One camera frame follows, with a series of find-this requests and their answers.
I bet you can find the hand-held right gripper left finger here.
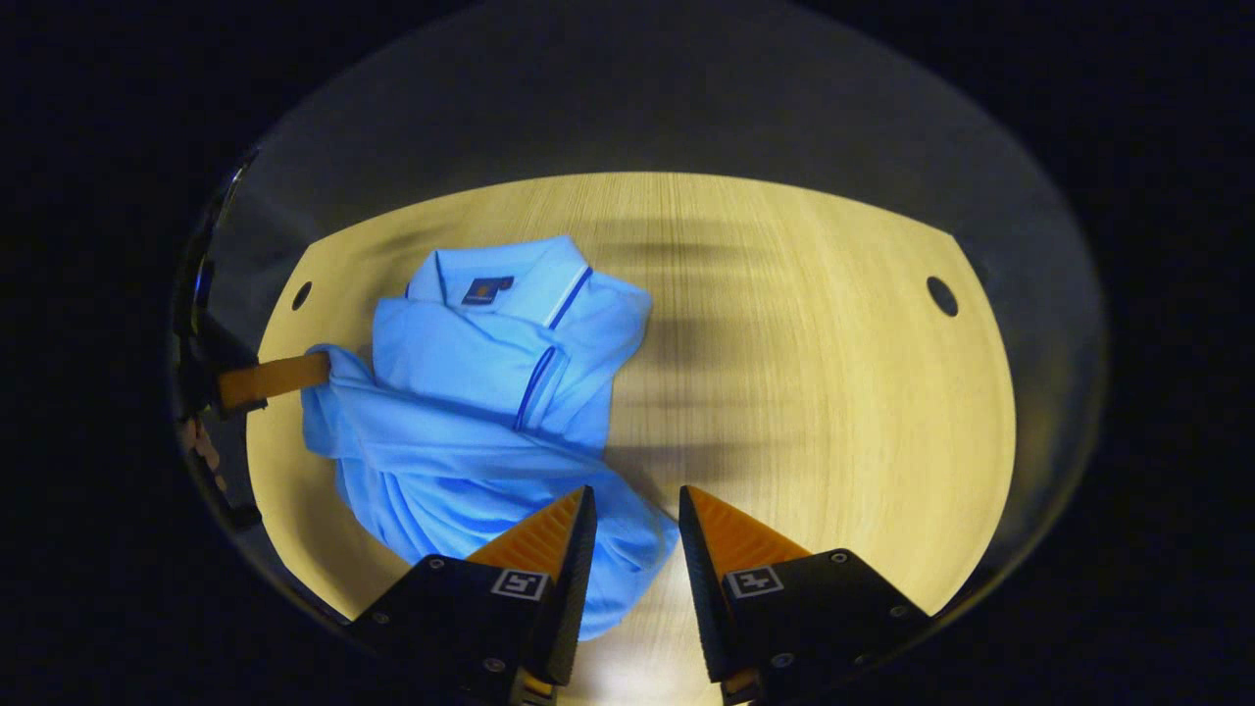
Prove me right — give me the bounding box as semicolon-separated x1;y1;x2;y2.
348;485;599;706

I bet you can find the light blue T-shirt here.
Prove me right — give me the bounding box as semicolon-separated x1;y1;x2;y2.
301;235;680;640

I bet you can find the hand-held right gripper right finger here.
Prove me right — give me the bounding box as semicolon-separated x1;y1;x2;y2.
678;485;932;703

